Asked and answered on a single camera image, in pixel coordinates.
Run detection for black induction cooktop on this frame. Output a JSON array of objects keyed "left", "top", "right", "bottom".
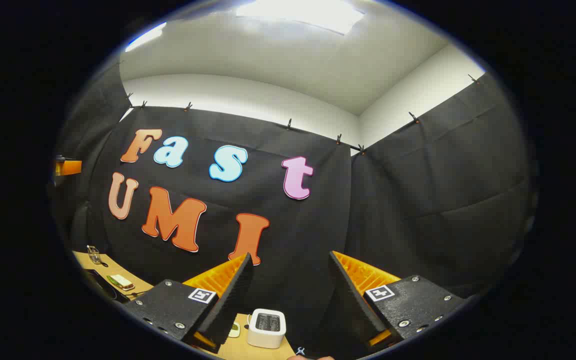
[{"left": 84, "top": 269, "right": 131, "bottom": 304}]

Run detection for narrow ceiling light panel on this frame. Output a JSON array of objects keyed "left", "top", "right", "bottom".
[{"left": 124, "top": 22, "right": 167, "bottom": 53}]

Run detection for black backdrop cloth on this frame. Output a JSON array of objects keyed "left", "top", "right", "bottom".
[{"left": 50, "top": 65, "right": 536, "bottom": 358}]

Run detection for small bread slice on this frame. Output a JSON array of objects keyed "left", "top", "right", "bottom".
[{"left": 106, "top": 274, "right": 135, "bottom": 292}]

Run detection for white toaster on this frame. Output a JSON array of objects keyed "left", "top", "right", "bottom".
[{"left": 246, "top": 308, "right": 287, "bottom": 349}]

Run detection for large ceiling light panel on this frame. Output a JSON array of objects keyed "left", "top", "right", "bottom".
[{"left": 235, "top": 0, "right": 366, "bottom": 36}]

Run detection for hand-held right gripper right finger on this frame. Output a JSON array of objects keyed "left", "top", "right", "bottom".
[{"left": 327, "top": 250, "right": 469, "bottom": 352}]

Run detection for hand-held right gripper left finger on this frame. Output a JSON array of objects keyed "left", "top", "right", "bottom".
[{"left": 123, "top": 252, "right": 255, "bottom": 355}]

